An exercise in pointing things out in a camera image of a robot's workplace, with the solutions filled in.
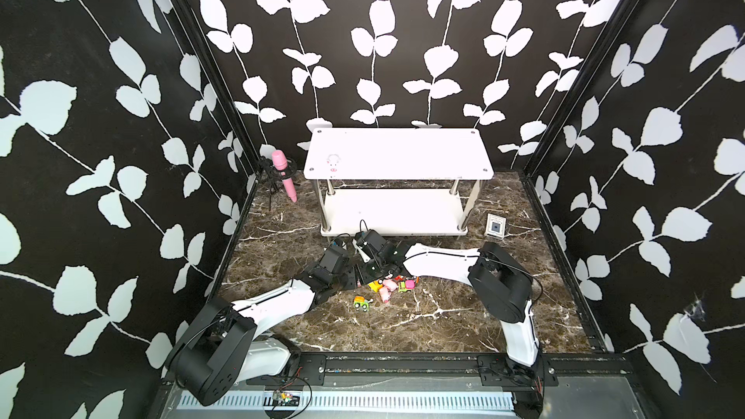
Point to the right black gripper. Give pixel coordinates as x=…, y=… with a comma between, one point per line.
x=360, y=269

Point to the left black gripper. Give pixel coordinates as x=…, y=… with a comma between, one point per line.
x=352, y=280

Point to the pink rubber pig toy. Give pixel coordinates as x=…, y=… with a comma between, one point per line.
x=333, y=163
x=385, y=294
x=391, y=284

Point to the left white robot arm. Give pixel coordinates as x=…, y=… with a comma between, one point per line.
x=215, y=350

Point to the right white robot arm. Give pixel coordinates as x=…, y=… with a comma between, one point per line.
x=502, y=285

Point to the yellow orange dump truck toy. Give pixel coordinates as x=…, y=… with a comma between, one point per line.
x=375, y=285

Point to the green cement mixer truck toy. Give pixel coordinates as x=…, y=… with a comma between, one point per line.
x=361, y=304

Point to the green pink toy car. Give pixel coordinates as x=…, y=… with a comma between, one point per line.
x=407, y=285

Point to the white two-tier shelf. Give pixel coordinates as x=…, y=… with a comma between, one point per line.
x=398, y=181

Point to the white perforated vent strip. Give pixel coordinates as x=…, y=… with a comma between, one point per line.
x=490, y=403

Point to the white square tag card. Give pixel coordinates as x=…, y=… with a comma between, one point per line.
x=495, y=226

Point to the pink microphone on stand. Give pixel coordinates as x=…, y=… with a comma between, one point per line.
x=280, y=171

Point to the small green circuit board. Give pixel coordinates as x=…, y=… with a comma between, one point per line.
x=286, y=399

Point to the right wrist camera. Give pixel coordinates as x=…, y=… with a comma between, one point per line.
x=372, y=246

